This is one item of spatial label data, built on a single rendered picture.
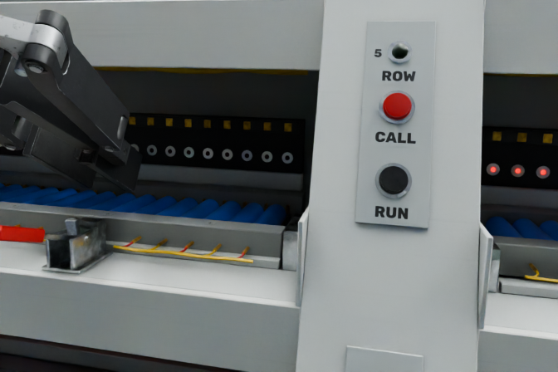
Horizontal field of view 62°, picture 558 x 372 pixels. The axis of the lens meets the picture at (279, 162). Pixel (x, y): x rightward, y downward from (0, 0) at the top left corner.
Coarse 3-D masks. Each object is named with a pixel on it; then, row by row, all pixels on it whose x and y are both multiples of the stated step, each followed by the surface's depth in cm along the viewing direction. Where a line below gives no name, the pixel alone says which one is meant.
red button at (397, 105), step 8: (392, 96) 26; (400, 96) 26; (384, 104) 27; (392, 104) 26; (400, 104) 26; (408, 104) 26; (384, 112) 26; (392, 112) 26; (400, 112) 26; (408, 112) 26
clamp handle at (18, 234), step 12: (0, 228) 24; (12, 228) 25; (24, 228) 26; (36, 228) 27; (72, 228) 31; (0, 240) 24; (12, 240) 25; (24, 240) 26; (36, 240) 27; (60, 240) 29
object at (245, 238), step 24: (0, 216) 36; (24, 216) 36; (48, 216) 35; (72, 216) 35; (96, 216) 34; (120, 216) 34; (144, 216) 35; (168, 216) 35; (120, 240) 34; (144, 240) 34; (168, 240) 33; (192, 240) 33; (216, 240) 33; (240, 240) 32; (264, 240) 32
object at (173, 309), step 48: (288, 240) 31; (0, 288) 30; (48, 288) 29; (96, 288) 29; (144, 288) 28; (192, 288) 28; (240, 288) 28; (288, 288) 28; (48, 336) 30; (96, 336) 29; (144, 336) 28; (192, 336) 28; (240, 336) 27; (288, 336) 26
